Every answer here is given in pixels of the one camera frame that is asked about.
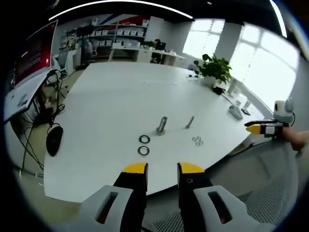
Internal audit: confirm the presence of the person's right hand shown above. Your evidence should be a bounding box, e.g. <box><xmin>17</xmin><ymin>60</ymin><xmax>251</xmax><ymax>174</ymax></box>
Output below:
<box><xmin>281</xmin><ymin>127</ymin><xmax>309</xmax><ymax>152</ymax></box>

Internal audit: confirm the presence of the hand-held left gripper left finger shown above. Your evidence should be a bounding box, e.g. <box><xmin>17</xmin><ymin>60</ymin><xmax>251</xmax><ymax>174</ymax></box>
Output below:
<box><xmin>81</xmin><ymin>162</ymin><xmax>148</xmax><ymax>232</ymax></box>

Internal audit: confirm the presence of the green potted plant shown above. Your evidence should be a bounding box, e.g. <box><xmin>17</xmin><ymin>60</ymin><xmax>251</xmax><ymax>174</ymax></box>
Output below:
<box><xmin>186</xmin><ymin>53</ymin><xmax>233</xmax><ymax>85</ymax></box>

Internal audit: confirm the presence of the large red-screen monitor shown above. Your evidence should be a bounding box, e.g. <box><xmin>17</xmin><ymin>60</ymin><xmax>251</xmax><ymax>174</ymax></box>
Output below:
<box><xmin>12</xmin><ymin>20</ymin><xmax>59</xmax><ymax>86</ymax></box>

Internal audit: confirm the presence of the storage shelf with white bins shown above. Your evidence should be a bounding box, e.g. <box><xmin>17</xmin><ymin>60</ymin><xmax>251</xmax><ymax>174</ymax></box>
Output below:
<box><xmin>59</xmin><ymin>17</ymin><xmax>150</xmax><ymax>59</ymax></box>

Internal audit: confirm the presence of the black cable bundle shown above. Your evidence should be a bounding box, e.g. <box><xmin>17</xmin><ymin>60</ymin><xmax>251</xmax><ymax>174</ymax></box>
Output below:
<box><xmin>21</xmin><ymin>69</ymin><xmax>66</xmax><ymax>171</ymax></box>

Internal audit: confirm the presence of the curved ceiling light strip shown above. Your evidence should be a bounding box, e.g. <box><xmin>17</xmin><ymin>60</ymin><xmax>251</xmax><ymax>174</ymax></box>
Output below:
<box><xmin>48</xmin><ymin>0</ymin><xmax>194</xmax><ymax>21</ymax></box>

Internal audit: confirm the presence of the grey mesh office chair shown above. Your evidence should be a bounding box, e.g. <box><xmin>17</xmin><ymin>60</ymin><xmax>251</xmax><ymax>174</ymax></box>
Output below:
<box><xmin>142</xmin><ymin>141</ymin><xmax>304</xmax><ymax>232</ymax></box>

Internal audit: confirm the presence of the large threaded metal stud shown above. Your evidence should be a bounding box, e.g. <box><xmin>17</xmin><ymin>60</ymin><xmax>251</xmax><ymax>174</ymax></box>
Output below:
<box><xmin>156</xmin><ymin>116</ymin><xmax>169</xmax><ymax>136</ymax></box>

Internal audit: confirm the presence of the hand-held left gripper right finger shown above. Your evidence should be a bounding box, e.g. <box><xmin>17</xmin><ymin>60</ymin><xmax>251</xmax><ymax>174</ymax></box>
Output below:
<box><xmin>177</xmin><ymin>162</ymin><xmax>250</xmax><ymax>232</ymax></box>

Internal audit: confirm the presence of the black computer mouse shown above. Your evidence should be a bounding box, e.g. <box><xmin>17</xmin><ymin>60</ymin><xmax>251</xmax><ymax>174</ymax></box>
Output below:
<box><xmin>45</xmin><ymin>125</ymin><xmax>64</xmax><ymax>157</ymax></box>

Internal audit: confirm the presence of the white plant pot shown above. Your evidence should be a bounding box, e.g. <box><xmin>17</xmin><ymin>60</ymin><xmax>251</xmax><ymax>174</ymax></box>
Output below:
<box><xmin>201</xmin><ymin>75</ymin><xmax>217</xmax><ymax>88</ymax></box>

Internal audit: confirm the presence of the white side desk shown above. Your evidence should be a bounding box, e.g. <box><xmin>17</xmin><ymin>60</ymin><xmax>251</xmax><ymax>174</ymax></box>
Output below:
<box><xmin>3</xmin><ymin>70</ymin><xmax>55</xmax><ymax>124</ymax></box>

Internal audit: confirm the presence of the white background desk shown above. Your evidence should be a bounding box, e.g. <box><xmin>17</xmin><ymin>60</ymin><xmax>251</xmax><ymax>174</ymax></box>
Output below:
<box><xmin>110</xmin><ymin>45</ymin><xmax>187</xmax><ymax>66</ymax></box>

